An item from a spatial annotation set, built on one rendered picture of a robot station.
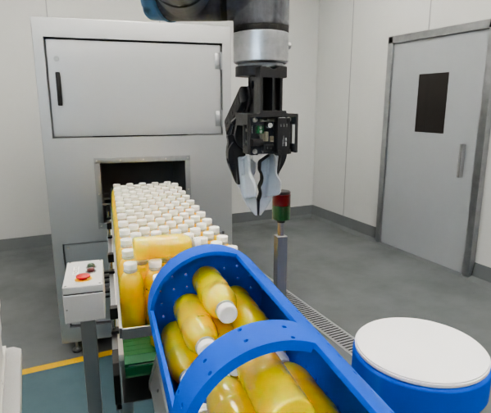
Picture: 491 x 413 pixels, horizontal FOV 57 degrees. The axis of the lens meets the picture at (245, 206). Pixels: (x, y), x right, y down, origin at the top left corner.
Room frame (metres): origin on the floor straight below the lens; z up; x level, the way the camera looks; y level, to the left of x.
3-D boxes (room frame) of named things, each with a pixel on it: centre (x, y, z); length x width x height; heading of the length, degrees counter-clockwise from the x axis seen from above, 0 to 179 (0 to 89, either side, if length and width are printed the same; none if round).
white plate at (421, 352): (0.90, -0.38, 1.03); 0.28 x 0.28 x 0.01
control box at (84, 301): (1.18, 0.44, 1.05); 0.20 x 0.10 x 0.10; 17
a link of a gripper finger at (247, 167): (0.64, -0.01, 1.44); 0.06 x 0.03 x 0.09; 17
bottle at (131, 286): (1.26, 0.33, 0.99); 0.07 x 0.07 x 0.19
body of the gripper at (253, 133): (0.64, -0.02, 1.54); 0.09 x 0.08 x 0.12; 17
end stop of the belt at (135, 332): (1.15, 0.13, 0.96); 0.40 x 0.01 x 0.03; 107
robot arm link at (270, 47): (0.65, -0.02, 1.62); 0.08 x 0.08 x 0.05
